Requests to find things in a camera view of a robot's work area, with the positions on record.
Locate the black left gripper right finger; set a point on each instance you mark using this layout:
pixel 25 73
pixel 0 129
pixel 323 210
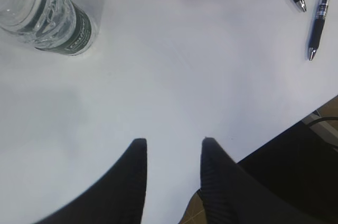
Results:
pixel 288 180

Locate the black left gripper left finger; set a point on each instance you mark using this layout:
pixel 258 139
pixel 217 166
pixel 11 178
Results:
pixel 117 197

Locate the clear water bottle green label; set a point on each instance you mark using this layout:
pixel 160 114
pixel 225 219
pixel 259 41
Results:
pixel 57 26

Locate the black gel pen front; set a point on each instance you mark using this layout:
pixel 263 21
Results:
pixel 317 29

